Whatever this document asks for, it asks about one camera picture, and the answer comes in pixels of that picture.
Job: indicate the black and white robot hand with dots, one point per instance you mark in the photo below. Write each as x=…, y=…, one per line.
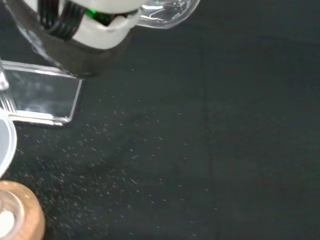
x=105, y=35

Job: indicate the clear acrylic funnel stand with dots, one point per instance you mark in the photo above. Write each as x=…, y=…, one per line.
x=42, y=95

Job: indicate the translucent plastic funnel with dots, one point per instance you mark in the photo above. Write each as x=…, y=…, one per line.
x=6, y=145

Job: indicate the black bench cloth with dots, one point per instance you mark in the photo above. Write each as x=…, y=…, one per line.
x=200, y=140

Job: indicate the small round-bottom glass flask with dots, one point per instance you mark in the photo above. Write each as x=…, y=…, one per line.
x=10, y=217

